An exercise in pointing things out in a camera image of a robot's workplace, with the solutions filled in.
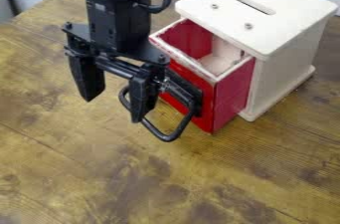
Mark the red wooden drawer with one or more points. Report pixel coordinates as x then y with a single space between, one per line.
214 65

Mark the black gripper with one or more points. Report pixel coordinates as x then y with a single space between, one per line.
114 41

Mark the white wooden box cabinet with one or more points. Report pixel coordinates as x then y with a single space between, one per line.
278 31

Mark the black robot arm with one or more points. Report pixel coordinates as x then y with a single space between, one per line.
111 44

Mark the black metal drawer handle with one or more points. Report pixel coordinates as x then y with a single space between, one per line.
182 95

